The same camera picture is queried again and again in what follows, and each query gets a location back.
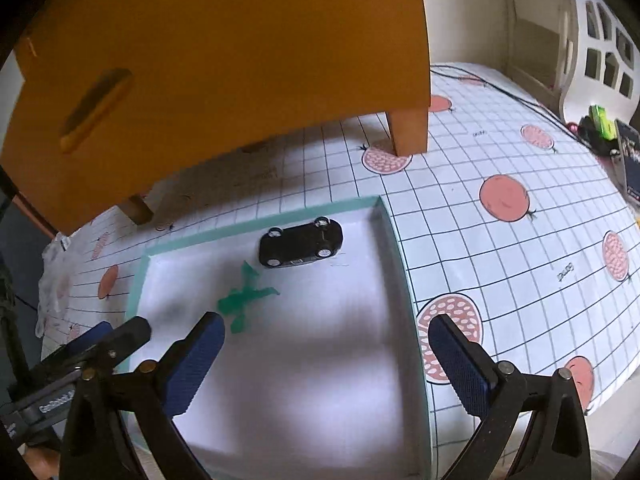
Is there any fruit print grid mat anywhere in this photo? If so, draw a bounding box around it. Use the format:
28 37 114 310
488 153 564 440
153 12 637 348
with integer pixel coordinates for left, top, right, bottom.
37 62 640 456

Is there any white box with teal rim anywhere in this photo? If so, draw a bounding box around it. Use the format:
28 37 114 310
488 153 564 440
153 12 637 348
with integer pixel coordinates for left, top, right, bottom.
125 195 433 480

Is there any clear plastic bag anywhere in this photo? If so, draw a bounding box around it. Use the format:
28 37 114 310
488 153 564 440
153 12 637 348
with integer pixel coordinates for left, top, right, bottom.
35 240 76 351

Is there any black cable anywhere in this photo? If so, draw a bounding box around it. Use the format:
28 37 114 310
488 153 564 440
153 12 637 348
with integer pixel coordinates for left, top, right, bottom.
432 63 601 153

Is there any wooden nightstand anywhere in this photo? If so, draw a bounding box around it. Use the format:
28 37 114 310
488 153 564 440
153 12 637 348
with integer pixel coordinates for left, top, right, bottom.
0 0 432 236

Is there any green toy plane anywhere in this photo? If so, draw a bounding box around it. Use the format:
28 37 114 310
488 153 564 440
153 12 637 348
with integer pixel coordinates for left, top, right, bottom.
217 260 281 335

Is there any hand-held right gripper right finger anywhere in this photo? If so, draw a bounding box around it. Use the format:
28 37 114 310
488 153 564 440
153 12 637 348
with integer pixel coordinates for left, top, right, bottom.
428 313 593 480

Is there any green toy car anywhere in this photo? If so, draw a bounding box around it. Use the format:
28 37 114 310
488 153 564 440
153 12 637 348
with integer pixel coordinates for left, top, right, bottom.
579 105 618 156

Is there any black toy car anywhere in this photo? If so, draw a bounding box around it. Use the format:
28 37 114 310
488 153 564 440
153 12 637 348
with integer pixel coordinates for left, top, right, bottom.
258 216 344 270

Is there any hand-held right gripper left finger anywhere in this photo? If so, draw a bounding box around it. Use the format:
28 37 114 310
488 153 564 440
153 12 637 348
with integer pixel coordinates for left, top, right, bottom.
60 311 227 480

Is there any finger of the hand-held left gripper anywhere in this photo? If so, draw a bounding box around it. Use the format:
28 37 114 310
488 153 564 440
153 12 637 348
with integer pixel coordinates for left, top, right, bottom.
80 316 152 376
30 321 115 376

